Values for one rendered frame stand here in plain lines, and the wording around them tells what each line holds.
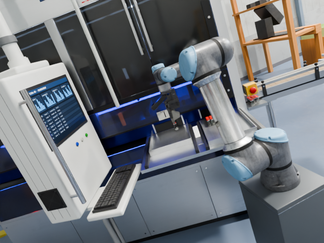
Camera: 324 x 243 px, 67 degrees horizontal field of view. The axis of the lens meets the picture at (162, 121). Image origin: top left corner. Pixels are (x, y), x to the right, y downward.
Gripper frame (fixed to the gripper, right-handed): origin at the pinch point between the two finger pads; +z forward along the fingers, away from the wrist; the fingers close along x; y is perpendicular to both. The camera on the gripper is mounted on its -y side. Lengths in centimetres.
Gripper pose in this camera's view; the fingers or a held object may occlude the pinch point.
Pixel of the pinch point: (173, 122)
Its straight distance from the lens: 148.3
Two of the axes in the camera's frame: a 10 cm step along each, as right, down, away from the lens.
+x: 0.1, -3.3, 9.4
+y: 9.4, -3.1, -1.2
